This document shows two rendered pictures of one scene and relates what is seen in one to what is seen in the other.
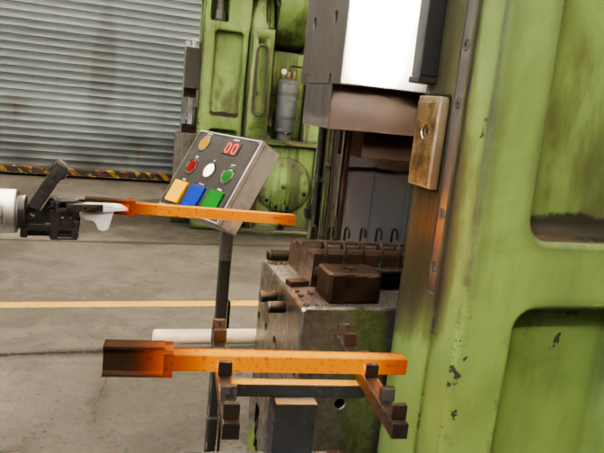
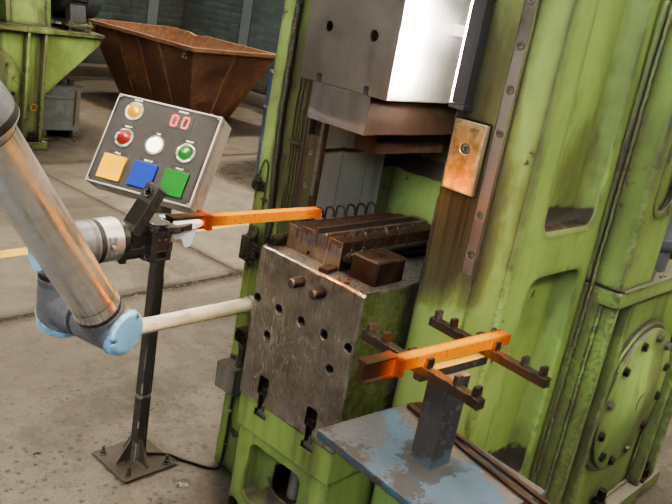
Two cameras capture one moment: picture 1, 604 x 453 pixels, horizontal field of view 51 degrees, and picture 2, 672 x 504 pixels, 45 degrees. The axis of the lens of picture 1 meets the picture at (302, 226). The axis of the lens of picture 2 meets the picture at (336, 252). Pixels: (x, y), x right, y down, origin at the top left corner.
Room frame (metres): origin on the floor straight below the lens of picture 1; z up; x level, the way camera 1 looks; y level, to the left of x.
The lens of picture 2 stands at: (-0.27, 1.02, 1.59)
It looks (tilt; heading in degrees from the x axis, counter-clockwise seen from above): 18 degrees down; 328
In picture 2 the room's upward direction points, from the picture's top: 10 degrees clockwise
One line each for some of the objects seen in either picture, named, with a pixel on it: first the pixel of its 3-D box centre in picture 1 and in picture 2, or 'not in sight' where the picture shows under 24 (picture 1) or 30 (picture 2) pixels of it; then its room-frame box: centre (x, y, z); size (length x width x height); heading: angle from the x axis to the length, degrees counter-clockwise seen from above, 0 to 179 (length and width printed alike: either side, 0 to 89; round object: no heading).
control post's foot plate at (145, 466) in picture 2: not in sight; (135, 448); (1.98, 0.24, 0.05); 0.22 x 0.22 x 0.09; 17
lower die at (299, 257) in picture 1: (380, 259); (366, 235); (1.53, -0.20, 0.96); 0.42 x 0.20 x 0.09; 107
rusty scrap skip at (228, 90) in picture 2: not in sight; (176, 75); (8.35, -1.98, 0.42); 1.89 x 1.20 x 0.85; 20
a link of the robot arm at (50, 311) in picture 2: not in sight; (64, 302); (1.22, 0.68, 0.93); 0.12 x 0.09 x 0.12; 29
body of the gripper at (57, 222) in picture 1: (50, 215); (141, 238); (1.28, 0.52, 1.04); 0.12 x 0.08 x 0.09; 108
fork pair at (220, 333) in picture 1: (284, 332); (414, 325); (0.97, 0.01, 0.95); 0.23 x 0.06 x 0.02; 102
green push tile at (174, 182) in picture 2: (212, 203); (174, 184); (1.82, 0.27, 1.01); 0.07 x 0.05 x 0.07; 42
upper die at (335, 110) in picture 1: (399, 113); (390, 109); (1.53, -0.20, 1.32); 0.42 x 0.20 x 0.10; 107
